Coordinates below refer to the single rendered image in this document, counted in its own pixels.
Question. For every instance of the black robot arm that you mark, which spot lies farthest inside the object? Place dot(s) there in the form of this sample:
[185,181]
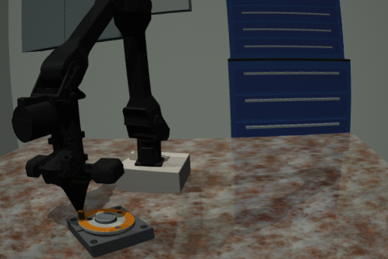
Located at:
[53,105]

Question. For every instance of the orange round plate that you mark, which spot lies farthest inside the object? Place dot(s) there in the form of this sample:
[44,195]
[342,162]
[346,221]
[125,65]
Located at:
[87,222]

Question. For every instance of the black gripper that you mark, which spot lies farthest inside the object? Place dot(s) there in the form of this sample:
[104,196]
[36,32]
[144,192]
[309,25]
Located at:
[106,170]

